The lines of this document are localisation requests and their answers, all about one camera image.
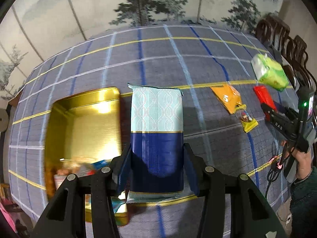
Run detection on red snack packet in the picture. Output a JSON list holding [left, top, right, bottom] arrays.
[[253, 85, 277, 121]]

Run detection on small yellow candy packet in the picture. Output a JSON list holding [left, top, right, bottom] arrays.
[[240, 110, 258, 133]]

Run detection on clear bag orange crackers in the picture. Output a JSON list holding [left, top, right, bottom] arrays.
[[53, 158, 96, 190]]

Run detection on orange snack packet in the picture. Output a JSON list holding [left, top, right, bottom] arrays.
[[211, 84, 247, 114]]

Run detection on blue-edged dark snack packet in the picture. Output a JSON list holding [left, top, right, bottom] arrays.
[[91, 160, 111, 170]]

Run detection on blue and white snack bag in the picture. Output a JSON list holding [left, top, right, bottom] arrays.
[[128, 84, 184, 203]]

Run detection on dark green sleeve forearm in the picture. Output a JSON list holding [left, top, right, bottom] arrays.
[[290, 167, 317, 237]]

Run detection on person's right hand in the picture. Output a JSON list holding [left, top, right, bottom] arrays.
[[283, 147, 312, 181]]

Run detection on green tissue pack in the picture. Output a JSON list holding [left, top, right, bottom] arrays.
[[251, 54, 288, 91]]

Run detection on dark wooden chair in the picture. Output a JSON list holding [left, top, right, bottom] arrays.
[[255, 14, 293, 63], [282, 35, 316, 94]]

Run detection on plaid blue tablecloth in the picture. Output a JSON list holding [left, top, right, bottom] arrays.
[[9, 25, 289, 220]]

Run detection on red gold toffee tin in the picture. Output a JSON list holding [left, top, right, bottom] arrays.
[[43, 86, 130, 227]]

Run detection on round stone disc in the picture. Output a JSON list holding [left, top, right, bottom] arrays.
[[0, 108, 9, 132]]

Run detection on painted folding screen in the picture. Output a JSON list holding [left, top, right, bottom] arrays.
[[1, 0, 283, 102]]

